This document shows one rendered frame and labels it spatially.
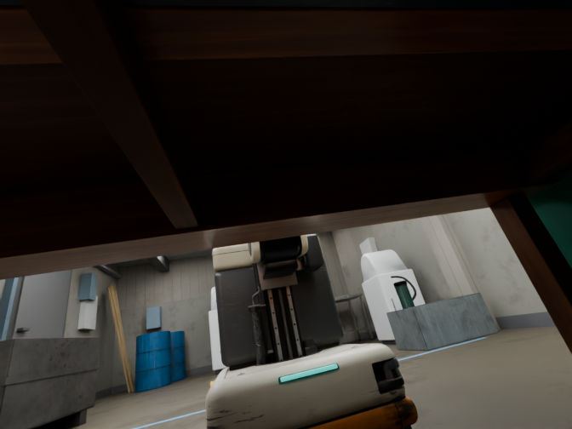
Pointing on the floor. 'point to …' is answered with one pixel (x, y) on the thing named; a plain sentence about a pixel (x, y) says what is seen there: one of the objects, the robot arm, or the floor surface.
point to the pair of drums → (159, 359)
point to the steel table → (353, 313)
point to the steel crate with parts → (47, 381)
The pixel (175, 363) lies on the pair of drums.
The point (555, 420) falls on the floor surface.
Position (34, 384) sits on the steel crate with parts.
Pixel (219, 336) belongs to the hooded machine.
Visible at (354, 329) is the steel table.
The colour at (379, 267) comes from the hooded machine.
